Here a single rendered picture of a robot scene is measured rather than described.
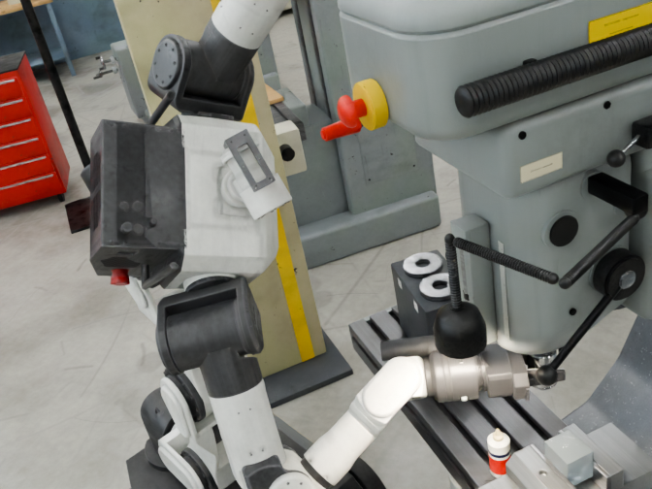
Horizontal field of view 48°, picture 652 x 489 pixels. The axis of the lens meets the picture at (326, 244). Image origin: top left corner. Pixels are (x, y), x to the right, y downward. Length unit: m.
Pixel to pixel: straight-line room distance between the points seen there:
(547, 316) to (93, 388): 2.80
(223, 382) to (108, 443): 2.17
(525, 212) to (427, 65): 0.27
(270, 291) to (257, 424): 1.88
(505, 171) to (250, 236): 0.46
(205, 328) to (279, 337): 2.04
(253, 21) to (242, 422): 0.62
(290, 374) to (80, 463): 0.93
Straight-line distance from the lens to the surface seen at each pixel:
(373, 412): 1.21
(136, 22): 2.56
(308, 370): 3.23
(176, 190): 1.15
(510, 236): 1.01
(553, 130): 0.91
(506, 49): 0.83
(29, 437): 3.53
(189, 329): 1.14
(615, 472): 1.34
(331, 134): 1.00
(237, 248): 1.16
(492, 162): 0.90
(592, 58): 0.85
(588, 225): 1.04
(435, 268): 1.66
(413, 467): 2.79
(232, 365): 1.14
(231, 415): 1.17
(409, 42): 0.80
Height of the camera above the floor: 2.07
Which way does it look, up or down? 30 degrees down
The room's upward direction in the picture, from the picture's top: 12 degrees counter-clockwise
